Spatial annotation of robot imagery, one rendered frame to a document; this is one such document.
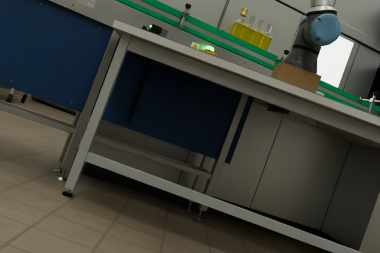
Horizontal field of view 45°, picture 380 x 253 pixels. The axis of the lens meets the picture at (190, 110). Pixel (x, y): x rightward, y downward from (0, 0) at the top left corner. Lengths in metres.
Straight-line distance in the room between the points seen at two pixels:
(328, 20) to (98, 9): 1.03
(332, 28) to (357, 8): 1.34
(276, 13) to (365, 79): 0.79
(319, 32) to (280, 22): 1.01
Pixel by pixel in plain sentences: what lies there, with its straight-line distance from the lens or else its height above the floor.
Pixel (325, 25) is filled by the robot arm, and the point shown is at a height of 0.99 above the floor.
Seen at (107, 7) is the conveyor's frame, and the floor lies 0.83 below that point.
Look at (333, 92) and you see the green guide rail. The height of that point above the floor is 0.93.
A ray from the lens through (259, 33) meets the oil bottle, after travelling 2.63.
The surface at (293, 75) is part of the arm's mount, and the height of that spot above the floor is 0.79.
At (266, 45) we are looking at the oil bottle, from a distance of 2.64.
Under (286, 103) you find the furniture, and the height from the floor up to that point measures 0.67.
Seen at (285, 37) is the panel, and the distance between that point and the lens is 2.88.
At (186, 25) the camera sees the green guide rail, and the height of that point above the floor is 0.91.
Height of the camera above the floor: 0.45
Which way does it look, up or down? 2 degrees up
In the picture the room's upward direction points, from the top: 20 degrees clockwise
